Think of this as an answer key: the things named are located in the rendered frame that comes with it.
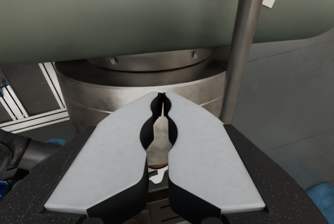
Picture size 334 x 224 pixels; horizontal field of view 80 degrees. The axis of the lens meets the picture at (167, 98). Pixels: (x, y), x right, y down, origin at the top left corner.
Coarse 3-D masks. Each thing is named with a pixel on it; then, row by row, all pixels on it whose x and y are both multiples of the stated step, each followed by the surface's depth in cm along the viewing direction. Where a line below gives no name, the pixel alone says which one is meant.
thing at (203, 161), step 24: (168, 96) 11; (168, 120) 10; (192, 120) 9; (216, 120) 9; (192, 144) 8; (216, 144) 8; (168, 168) 7; (192, 168) 7; (216, 168) 7; (240, 168) 7; (168, 192) 7; (192, 192) 6; (216, 192) 6; (240, 192) 6; (192, 216) 6; (216, 216) 6
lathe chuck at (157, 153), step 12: (72, 108) 29; (84, 108) 26; (204, 108) 26; (216, 108) 28; (72, 120) 31; (84, 120) 28; (96, 120) 26; (156, 120) 25; (156, 132) 26; (156, 144) 27; (168, 144) 27; (156, 156) 28
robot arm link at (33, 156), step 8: (32, 144) 50; (40, 144) 52; (48, 144) 54; (56, 144) 55; (64, 144) 57; (32, 152) 49; (40, 152) 50; (48, 152) 51; (24, 160) 48; (32, 160) 49; (40, 160) 50; (24, 168) 50; (32, 168) 50
